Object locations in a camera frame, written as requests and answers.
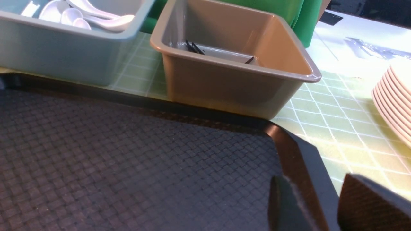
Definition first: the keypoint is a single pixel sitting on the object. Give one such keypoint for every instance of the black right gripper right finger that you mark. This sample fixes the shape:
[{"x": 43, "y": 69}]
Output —
[{"x": 365, "y": 205}]

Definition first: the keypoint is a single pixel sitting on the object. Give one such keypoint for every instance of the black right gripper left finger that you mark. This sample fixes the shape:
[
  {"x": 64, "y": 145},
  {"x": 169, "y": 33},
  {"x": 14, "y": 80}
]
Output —
[{"x": 287, "y": 210}]

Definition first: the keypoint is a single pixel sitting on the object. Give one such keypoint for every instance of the white ceramic spoon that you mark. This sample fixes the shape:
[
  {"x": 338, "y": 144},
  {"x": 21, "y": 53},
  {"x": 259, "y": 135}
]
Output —
[{"x": 81, "y": 23}]

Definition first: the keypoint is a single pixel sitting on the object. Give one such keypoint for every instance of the green checkered tablecloth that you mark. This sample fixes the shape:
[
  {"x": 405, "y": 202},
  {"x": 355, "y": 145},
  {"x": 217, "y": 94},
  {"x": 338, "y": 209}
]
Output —
[{"x": 338, "y": 116}]

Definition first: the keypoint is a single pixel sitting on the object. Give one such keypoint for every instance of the stack of white plates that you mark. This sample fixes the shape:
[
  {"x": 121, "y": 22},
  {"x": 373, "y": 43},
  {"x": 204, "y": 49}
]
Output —
[{"x": 391, "y": 96}]

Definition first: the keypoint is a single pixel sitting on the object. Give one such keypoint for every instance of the brown plastic bin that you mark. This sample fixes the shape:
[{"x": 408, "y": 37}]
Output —
[{"x": 221, "y": 80}]

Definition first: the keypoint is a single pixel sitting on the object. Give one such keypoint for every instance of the black chopstick in bin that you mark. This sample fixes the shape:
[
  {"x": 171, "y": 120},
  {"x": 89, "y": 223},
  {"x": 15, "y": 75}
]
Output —
[{"x": 194, "y": 48}]

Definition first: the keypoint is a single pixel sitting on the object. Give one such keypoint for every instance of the green backdrop cloth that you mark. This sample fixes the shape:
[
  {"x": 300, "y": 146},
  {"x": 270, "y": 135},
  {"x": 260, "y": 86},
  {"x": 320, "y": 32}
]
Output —
[{"x": 234, "y": 25}]

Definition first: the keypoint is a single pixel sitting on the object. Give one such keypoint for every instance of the black serving tray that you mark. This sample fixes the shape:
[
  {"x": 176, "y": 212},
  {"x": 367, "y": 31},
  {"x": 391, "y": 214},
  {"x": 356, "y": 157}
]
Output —
[{"x": 82, "y": 158}]

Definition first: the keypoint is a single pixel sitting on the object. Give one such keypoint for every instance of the white spoon top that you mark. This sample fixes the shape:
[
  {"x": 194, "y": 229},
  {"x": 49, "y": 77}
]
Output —
[{"x": 86, "y": 7}]

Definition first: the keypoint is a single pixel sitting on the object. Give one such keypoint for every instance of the white spoon middle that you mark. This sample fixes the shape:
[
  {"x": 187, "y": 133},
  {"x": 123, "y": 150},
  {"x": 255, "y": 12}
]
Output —
[{"x": 71, "y": 16}]

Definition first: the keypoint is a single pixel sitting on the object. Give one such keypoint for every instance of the teal plastic bin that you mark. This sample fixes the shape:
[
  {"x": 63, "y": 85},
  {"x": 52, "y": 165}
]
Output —
[{"x": 49, "y": 48}]

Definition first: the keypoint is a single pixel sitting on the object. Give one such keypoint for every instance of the white spoon left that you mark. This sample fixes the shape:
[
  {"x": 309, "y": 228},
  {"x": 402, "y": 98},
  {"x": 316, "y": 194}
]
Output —
[{"x": 53, "y": 11}]

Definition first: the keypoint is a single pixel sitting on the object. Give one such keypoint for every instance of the white spoon small handle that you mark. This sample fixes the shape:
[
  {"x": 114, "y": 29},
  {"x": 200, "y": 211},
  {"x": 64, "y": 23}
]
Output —
[{"x": 31, "y": 9}]

